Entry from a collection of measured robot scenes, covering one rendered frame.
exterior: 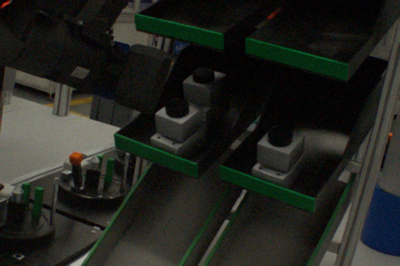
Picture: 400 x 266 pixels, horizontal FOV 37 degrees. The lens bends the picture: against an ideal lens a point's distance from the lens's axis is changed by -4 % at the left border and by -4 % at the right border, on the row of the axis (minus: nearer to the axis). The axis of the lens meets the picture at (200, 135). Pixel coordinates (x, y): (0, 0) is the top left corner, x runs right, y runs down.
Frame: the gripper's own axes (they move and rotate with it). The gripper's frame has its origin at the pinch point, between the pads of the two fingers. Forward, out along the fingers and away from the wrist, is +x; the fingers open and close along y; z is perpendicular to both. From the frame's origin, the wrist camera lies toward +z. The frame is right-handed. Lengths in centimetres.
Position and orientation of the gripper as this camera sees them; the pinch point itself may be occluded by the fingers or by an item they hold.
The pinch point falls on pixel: (115, 72)
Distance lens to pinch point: 67.4
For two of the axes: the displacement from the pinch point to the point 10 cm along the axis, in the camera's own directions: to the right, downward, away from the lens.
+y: -8.4, -2.9, 4.7
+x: 4.5, 1.2, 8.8
